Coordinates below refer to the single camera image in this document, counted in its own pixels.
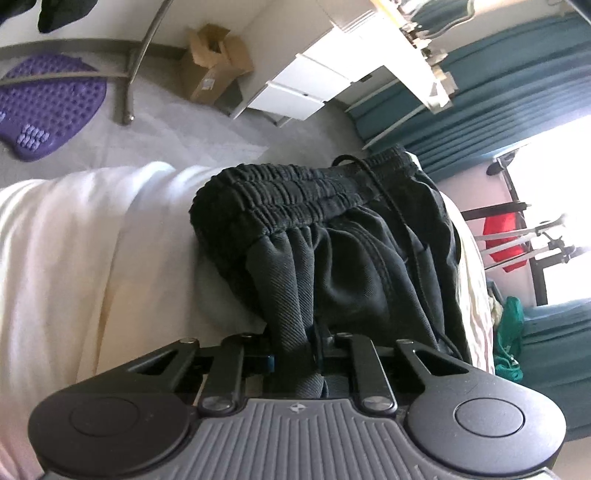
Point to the green clothes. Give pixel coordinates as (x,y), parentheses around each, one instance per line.
(510,337)

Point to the white vanity desk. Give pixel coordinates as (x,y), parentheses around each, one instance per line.
(332,60)

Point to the metal clothes rack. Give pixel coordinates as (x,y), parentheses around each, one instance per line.
(134,69)

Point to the blue curtain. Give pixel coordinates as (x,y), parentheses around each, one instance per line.
(554,369)
(471,87)

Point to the yellow cloth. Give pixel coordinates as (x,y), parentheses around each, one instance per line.
(495,304)

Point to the purple massage mat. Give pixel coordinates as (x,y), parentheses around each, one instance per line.
(51,106)

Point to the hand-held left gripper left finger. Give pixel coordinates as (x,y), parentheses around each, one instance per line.
(226,369)

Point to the black pants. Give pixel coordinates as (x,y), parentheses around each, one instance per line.
(351,249)

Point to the pastel bed sheet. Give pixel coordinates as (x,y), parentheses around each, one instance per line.
(92,258)

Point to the cardboard box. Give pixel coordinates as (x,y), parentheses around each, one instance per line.
(212,64)

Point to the red cloth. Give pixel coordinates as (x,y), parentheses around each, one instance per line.
(505,240)

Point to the silver tripod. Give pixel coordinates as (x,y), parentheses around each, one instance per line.
(540,240)

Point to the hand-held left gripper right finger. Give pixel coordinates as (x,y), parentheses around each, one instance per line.
(367,369)

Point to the hanging black garment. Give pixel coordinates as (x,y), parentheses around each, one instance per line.
(62,14)

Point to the window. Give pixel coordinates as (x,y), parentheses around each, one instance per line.
(558,207)

